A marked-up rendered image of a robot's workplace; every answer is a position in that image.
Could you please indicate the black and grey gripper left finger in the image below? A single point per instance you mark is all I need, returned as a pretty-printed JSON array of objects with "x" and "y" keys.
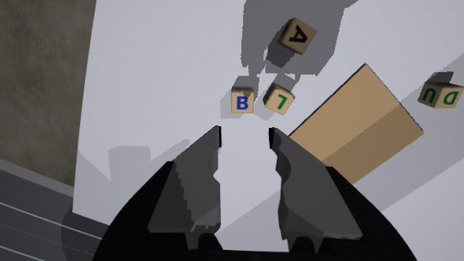
[{"x": 171, "y": 210}]

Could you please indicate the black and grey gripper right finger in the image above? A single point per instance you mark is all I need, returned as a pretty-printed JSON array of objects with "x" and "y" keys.
[{"x": 318, "y": 202}]

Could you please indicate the tan flat mat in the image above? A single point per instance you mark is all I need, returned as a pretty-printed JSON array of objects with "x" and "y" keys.
[{"x": 359, "y": 127}]

